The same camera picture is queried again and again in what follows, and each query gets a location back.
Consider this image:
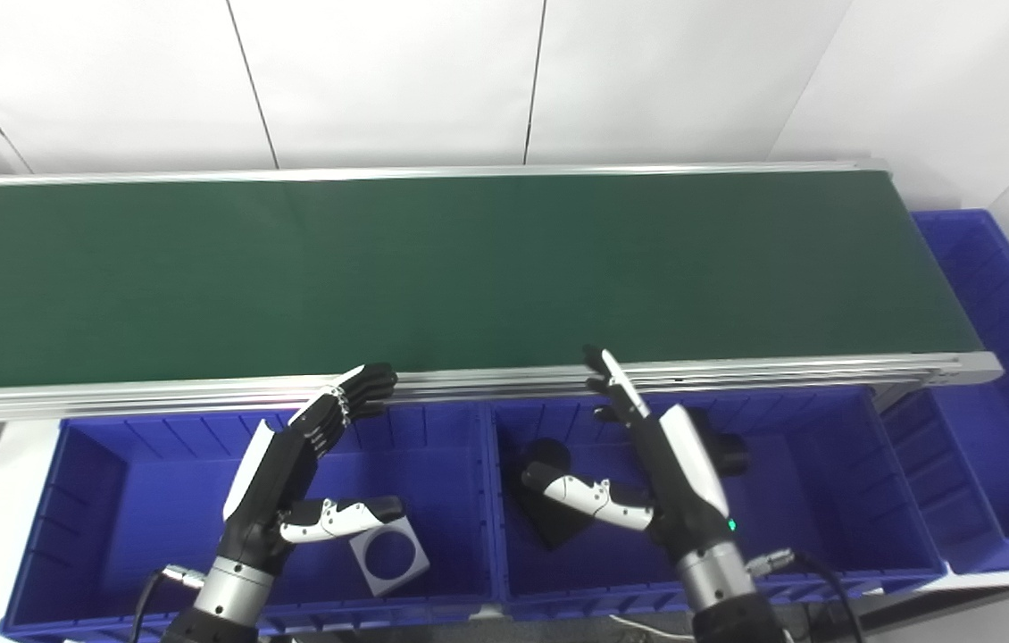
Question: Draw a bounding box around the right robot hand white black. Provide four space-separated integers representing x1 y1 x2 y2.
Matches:
521 346 735 562

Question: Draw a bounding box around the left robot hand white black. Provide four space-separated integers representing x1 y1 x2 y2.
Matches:
219 363 405 578

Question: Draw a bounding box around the black cylinder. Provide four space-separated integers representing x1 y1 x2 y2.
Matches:
692 430 752 480
517 437 602 551

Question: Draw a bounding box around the blue plastic bin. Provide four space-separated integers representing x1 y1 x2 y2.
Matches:
0 401 498 640
878 209 1009 575
487 384 949 622

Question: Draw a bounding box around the grey square plate with hole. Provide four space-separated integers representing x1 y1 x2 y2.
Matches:
349 522 432 597

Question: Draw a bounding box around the thin white cable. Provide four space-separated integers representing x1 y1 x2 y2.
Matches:
607 614 695 641

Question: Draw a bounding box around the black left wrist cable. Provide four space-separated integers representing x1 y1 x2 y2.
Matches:
128 564 207 643

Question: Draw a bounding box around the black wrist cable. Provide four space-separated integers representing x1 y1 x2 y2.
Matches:
128 564 207 643
744 548 864 643

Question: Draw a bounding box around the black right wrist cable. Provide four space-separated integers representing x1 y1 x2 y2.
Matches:
744 548 864 643

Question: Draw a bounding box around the green conveyor belt aluminium frame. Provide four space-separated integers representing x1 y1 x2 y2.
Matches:
0 161 1005 423

